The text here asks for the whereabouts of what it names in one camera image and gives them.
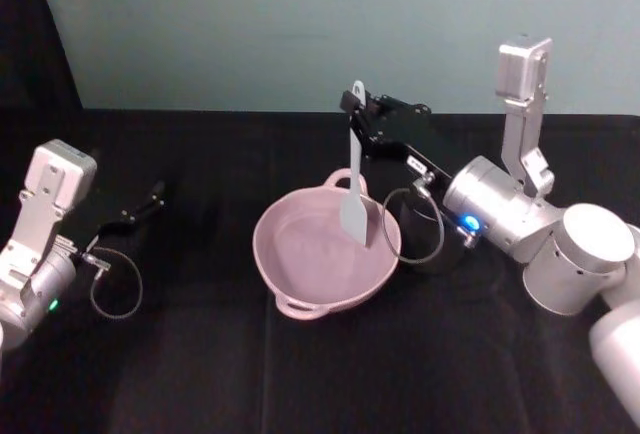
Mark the grey spatula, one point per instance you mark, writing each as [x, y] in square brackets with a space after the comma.
[355, 214]

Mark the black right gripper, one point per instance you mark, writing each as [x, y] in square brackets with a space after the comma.
[425, 141]

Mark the black curtain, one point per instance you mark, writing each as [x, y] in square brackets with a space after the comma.
[20, 29]

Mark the black table cloth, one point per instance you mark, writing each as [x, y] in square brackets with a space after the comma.
[200, 354]

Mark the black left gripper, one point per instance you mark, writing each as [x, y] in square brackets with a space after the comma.
[107, 231]

